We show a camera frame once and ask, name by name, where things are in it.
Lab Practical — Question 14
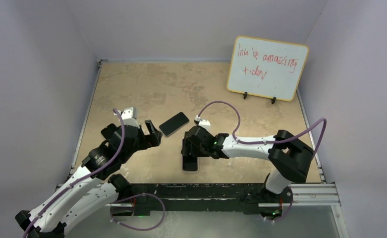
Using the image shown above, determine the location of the black phone silver edge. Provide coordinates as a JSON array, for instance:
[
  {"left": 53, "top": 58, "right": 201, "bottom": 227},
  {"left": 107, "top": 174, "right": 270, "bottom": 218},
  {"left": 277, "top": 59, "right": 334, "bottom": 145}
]
[{"left": 159, "top": 112, "right": 189, "bottom": 137}]

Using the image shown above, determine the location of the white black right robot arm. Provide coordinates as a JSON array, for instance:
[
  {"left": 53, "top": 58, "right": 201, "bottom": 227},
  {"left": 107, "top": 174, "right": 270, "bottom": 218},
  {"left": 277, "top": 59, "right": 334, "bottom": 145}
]
[{"left": 181, "top": 125, "right": 315, "bottom": 202}]

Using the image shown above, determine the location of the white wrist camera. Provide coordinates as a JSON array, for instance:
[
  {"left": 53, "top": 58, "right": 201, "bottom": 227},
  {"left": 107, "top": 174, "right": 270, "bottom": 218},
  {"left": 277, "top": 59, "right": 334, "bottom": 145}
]
[
  {"left": 194, "top": 115, "right": 211, "bottom": 130},
  {"left": 118, "top": 107, "right": 140, "bottom": 128}
]

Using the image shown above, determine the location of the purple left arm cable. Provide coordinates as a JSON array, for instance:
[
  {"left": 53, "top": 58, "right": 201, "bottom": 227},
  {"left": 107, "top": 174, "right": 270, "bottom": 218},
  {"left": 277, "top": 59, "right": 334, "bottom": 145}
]
[{"left": 22, "top": 108, "right": 166, "bottom": 238}]

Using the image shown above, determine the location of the aluminium frame rail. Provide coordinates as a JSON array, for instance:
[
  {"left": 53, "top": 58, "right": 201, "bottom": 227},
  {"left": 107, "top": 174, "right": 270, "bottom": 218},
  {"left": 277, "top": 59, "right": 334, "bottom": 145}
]
[{"left": 55, "top": 183, "right": 341, "bottom": 208}]

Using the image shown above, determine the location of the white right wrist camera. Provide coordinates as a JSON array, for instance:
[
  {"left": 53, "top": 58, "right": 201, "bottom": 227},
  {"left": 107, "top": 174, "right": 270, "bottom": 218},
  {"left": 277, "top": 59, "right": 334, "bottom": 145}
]
[{"left": 194, "top": 115, "right": 211, "bottom": 130}]

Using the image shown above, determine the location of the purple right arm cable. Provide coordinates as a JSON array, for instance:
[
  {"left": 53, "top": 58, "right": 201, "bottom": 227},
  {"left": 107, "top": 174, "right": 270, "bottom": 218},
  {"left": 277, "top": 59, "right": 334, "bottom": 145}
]
[{"left": 194, "top": 100, "right": 328, "bottom": 224}]

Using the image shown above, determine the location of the black phone case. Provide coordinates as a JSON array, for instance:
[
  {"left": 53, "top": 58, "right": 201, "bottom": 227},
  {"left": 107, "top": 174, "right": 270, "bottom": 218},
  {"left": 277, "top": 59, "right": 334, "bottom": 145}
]
[{"left": 101, "top": 123, "right": 118, "bottom": 140}]

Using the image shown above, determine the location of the purple phone black screen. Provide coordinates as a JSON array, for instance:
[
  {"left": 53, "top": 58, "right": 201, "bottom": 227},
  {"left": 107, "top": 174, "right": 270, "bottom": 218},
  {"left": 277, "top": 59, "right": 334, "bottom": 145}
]
[{"left": 182, "top": 155, "right": 199, "bottom": 172}]

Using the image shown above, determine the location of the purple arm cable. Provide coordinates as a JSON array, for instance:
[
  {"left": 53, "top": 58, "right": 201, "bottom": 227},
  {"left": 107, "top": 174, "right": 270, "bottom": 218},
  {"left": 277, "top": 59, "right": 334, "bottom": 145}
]
[
  {"left": 22, "top": 108, "right": 166, "bottom": 238},
  {"left": 194, "top": 100, "right": 328, "bottom": 224}
]

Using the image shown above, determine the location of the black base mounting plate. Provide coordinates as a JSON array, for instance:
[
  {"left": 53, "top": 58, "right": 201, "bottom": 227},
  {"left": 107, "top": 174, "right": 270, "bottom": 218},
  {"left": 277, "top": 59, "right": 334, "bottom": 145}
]
[{"left": 99, "top": 182, "right": 296, "bottom": 218}]

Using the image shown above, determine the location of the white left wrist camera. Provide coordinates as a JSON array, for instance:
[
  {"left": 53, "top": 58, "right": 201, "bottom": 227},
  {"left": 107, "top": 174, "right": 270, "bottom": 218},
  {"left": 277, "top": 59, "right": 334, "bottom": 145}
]
[{"left": 118, "top": 107, "right": 140, "bottom": 128}]

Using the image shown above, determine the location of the yellow framed whiteboard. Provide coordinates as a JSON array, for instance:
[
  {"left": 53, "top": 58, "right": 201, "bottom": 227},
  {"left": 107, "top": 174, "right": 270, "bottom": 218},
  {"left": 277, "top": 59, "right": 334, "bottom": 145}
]
[{"left": 226, "top": 36, "right": 310, "bottom": 102}]

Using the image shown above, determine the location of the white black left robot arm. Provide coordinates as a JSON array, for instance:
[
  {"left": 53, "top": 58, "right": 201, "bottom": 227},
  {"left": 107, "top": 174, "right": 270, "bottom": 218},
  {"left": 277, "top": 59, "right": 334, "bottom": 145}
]
[{"left": 15, "top": 119, "right": 163, "bottom": 238}]

